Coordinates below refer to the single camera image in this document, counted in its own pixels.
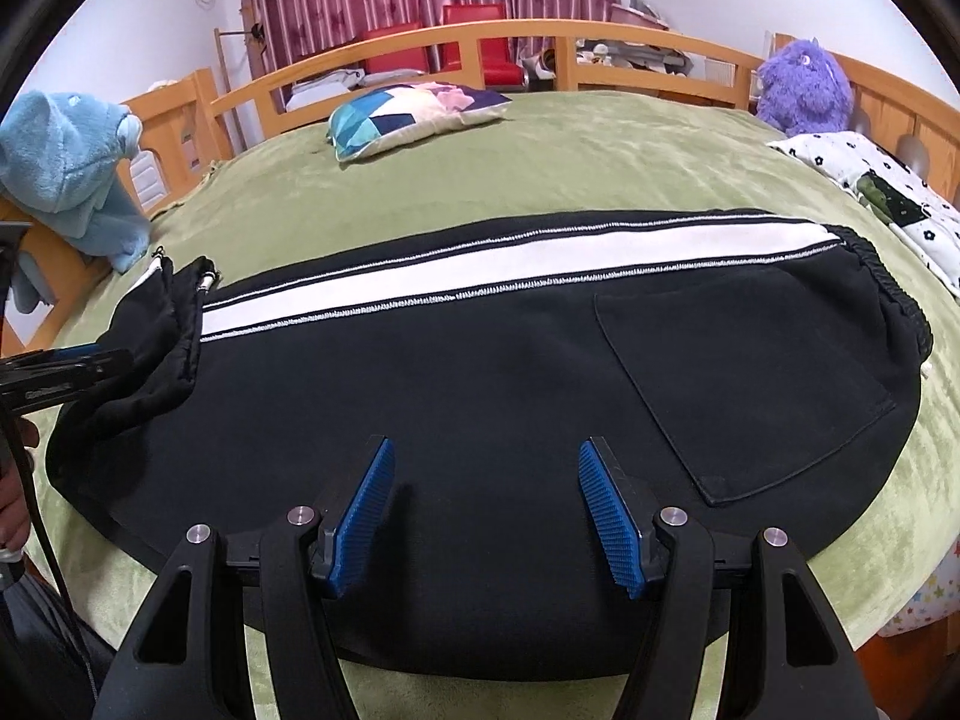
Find black pants with white stripe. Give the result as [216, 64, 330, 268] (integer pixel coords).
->
[46, 210, 932, 681]

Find person's left hand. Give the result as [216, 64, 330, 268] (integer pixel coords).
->
[0, 466, 31, 551]

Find star-pattern laundry basket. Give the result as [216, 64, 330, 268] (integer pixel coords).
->
[878, 541, 960, 637]

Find light blue plush blanket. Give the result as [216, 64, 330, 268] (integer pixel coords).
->
[2, 89, 149, 273]

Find colourful geometric pillow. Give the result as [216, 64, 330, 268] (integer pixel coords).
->
[327, 82, 511, 164]

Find white black-flower pillow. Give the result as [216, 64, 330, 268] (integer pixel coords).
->
[768, 132, 960, 299]

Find left red chair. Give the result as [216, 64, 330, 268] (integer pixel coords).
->
[359, 21, 431, 75]

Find red chair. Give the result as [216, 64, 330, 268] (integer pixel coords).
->
[359, 21, 431, 75]
[439, 2, 527, 89]

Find green fleece bed blanket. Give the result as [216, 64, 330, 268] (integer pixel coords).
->
[37, 91, 958, 718]

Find right red chair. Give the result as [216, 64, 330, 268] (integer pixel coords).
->
[439, 2, 527, 89]

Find purple plush toy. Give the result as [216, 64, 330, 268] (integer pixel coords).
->
[757, 39, 854, 137]

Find black cable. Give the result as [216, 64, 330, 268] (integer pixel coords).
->
[0, 403, 103, 691]

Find wooden bed frame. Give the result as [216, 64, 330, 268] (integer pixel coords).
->
[0, 18, 960, 358]

